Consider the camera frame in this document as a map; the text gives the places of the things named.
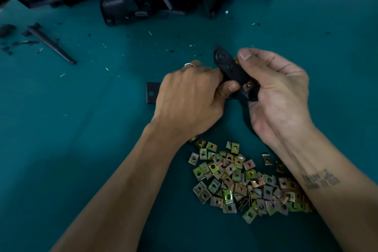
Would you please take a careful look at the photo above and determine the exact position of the person's right forearm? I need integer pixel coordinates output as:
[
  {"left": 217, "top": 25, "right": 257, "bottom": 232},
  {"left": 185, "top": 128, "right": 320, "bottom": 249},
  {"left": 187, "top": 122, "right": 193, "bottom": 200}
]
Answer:
[{"left": 278, "top": 131, "right": 378, "bottom": 252}]

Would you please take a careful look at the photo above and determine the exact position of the pile of brass clip nuts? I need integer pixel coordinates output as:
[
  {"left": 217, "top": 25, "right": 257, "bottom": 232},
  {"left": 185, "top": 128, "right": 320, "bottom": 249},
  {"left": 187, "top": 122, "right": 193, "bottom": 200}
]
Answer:
[{"left": 188, "top": 137, "right": 314, "bottom": 225}]

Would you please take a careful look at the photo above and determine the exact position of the person's left hand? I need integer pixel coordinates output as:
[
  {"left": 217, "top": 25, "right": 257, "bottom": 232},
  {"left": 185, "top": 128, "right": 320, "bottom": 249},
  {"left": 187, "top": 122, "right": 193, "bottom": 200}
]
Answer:
[{"left": 150, "top": 60, "right": 241, "bottom": 143}]

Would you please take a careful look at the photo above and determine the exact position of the green table cloth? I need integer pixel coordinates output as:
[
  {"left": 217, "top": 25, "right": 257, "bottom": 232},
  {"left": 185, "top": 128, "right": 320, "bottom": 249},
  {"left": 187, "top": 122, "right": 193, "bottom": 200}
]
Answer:
[{"left": 0, "top": 0, "right": 378, "bottom": 252}]

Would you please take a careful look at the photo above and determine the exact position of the person's right hand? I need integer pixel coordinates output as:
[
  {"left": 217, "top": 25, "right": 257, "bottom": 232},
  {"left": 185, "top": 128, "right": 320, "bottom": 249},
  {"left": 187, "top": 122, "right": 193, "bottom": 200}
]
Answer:
[{"left": 237, "top": 48, "right": 314, "bottom": 152}]

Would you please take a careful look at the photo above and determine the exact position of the person's left forearm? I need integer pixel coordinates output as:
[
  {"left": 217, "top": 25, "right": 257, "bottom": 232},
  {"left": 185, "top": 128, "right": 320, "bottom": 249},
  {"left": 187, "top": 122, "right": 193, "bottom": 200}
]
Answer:
[{"left": 52, "top": 122, "right": 196, "bottom": 252}]

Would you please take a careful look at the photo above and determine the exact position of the black plastic bracket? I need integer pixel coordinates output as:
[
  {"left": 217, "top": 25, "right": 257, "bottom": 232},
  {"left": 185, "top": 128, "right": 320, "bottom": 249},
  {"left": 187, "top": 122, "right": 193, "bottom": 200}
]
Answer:
[{"left": 146, "top": 45, "right": 261, "bottom": 105}]

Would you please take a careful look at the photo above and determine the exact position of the thin black plastic strip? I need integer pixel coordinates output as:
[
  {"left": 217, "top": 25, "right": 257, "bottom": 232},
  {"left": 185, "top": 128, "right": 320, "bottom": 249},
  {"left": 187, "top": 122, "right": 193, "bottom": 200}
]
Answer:
[{"left": 24, "top": 22, "right": 78, "bottom": 65}]

